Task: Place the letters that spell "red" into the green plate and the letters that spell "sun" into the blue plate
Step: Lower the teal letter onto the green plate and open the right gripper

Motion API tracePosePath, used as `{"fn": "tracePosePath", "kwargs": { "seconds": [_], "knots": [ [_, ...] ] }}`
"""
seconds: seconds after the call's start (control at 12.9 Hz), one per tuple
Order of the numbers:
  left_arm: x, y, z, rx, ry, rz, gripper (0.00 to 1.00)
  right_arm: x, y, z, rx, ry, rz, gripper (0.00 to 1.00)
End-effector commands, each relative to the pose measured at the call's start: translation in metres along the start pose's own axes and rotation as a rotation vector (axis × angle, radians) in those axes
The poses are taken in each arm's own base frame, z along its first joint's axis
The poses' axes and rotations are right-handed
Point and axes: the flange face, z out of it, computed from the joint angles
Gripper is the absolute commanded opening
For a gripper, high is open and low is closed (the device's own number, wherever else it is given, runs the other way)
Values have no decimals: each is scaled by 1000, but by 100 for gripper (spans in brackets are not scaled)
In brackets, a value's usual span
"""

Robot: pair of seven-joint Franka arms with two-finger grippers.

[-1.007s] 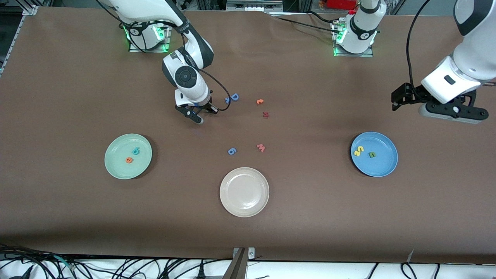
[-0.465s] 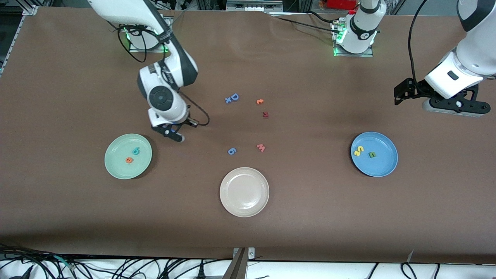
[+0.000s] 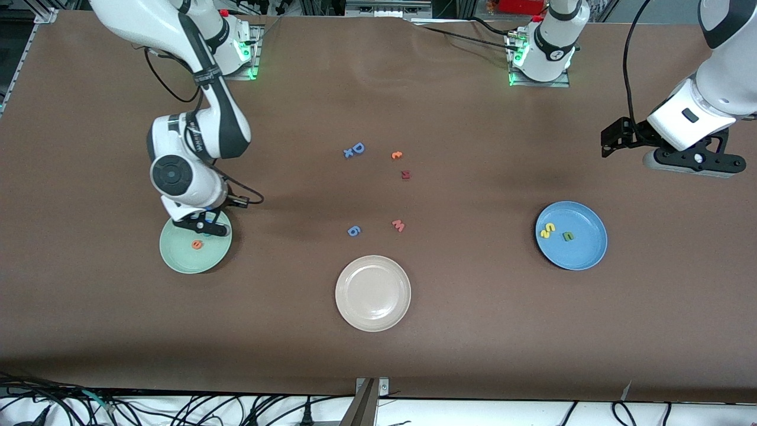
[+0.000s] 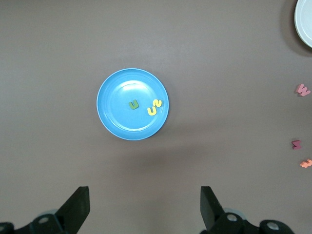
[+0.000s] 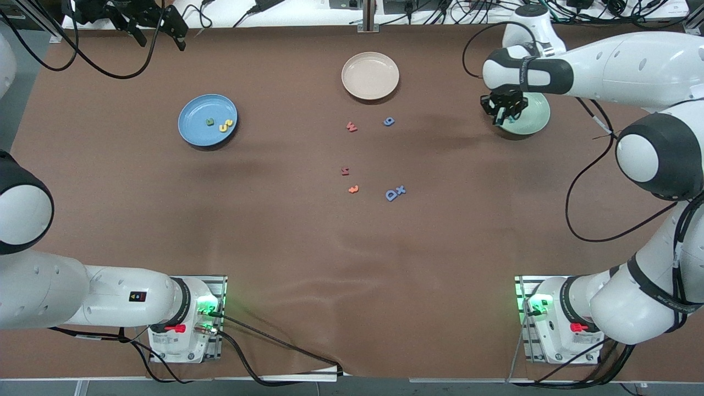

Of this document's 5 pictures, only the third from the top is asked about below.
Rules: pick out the beige plate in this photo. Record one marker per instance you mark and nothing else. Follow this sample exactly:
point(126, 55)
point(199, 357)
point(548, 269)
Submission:
point(372, 293)

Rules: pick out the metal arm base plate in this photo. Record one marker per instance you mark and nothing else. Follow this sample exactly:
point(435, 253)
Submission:
point(538, 84)
point(256, 59)

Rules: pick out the red box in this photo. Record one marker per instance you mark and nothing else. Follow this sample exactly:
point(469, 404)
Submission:
point(520, 6)

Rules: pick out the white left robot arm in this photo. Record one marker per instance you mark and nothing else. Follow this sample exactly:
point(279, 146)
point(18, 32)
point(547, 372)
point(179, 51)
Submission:
point(727, 71)

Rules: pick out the silver aluminium extrusion rail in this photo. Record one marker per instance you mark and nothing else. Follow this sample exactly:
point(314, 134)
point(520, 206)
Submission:
point(387, 7)

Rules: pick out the blue plate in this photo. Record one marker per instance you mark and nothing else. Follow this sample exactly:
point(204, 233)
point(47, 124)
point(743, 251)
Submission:
point(585, 251)

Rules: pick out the pink foam letter w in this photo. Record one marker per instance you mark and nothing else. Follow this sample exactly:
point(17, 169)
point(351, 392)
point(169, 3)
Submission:
point(398, 227)

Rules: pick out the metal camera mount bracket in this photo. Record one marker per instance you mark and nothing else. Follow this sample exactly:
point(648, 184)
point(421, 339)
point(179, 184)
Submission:
point(362, 408)

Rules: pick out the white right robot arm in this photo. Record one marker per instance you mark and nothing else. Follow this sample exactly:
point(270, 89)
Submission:
point(136, 18)

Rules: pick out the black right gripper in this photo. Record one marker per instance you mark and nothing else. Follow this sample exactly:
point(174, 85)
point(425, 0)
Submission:
point(224, 203)

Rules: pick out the blue foam digit 6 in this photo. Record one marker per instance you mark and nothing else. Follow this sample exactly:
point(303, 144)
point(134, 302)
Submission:
point(350, 229)

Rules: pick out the blue foam letter D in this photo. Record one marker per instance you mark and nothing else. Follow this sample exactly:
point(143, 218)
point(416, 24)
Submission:
point(353, 147)

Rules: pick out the black power plug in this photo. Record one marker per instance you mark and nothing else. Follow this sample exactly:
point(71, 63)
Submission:
point(307, 417)

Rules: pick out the light green plate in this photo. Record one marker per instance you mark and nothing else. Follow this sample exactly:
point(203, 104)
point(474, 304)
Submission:
point(183, 254)

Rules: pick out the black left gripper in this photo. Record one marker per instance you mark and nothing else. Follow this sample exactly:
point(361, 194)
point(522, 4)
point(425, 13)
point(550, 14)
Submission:
point(633, 134)

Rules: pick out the aluminium table frame rail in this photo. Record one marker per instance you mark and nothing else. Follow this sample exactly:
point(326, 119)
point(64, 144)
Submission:
point(46, 16)

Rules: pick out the brown table cover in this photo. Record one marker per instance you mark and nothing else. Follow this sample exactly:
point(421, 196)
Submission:
point(118, 331)

